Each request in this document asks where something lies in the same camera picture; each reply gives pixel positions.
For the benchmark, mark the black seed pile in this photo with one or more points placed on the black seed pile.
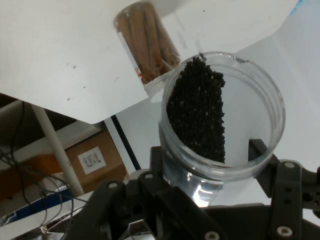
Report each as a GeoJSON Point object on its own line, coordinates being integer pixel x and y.
{"type": "Point", "coordinates": [197, 112]}

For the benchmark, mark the black strip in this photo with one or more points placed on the black strip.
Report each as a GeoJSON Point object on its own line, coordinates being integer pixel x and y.
{"type": "Point", "coordinates": [125, 142]}

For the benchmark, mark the cardboard box white label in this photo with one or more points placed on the cardboard box white label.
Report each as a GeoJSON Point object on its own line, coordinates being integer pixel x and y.
{"type": "Point", "coordinates": [110, 150]}

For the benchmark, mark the cinnamon stick jar white lid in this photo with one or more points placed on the cinnamon stick jar white lid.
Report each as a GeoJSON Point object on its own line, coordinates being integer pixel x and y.
{"type": "Point", "coordinates": [145, 45]}

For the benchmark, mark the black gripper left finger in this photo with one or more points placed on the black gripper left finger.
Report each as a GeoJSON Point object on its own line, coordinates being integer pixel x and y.
{"type": "Point", "coordinates": [180, 207]}

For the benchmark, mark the white table leg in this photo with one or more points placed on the white table leg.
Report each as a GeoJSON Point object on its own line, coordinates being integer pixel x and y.
{"type": "Point", "coordinates": [57, 150]}

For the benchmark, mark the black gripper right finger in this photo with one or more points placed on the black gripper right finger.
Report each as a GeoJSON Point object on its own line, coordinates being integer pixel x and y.
{"type": "Point", "coordinates": [287, 195]}

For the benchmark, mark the blue flat board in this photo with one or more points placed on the blue flat board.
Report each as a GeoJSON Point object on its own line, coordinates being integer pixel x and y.
{"type": "Point", "coordinates": [50, 201]}

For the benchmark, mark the clear plastic jar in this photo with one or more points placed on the clear plastic jar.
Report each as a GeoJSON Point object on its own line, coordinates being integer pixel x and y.
{"type": "Point", "coordinates": [250, 105]}

